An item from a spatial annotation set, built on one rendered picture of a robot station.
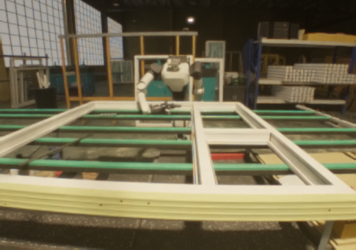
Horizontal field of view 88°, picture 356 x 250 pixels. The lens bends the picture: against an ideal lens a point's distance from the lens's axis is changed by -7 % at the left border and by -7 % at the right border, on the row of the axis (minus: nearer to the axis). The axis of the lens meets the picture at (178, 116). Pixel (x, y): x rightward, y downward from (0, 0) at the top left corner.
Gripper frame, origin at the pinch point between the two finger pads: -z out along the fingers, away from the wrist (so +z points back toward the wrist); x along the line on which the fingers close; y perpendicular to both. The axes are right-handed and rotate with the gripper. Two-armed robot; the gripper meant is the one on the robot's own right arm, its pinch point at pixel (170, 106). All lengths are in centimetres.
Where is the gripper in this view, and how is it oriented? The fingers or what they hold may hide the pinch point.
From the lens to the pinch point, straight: 181.7
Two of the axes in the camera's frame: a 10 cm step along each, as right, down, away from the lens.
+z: -9.5, 2.2, -2.0
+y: -3.0, -6.5, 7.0
